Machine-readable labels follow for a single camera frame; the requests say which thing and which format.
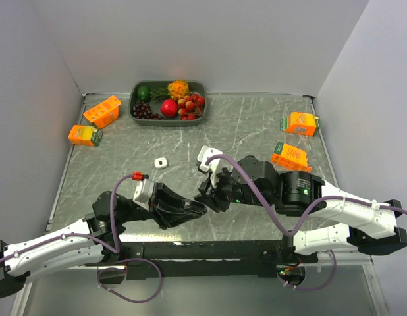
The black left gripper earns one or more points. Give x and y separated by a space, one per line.
166 207

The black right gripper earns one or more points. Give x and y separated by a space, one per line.
212 195

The black earbud charging case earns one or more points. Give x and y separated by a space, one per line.
194 208

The white earbud charging case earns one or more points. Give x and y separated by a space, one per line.
161 163

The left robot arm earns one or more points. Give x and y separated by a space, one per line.
95 237

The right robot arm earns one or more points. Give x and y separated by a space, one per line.
312 214

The red lychee bunch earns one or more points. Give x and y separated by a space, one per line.
191 107

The red apple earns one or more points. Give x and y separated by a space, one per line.
169 108

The dark grape bunch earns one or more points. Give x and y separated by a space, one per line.
142 110

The orange box back right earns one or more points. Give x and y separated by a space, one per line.
305 124

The grey-green fruit tray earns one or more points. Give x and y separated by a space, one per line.
195 87

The orange green box left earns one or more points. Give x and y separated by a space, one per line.
85 135

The orange box back left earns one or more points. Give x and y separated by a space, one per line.
104 113

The green leafy sprig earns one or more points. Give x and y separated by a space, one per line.
159 93

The green lime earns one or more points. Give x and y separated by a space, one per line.
143 93

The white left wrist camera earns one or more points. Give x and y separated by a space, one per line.
143 191

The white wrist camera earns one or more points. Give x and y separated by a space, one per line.
143 191
208 165

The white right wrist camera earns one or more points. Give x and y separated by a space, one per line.
208 165

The aluminium frame rail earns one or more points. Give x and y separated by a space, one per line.
347 258

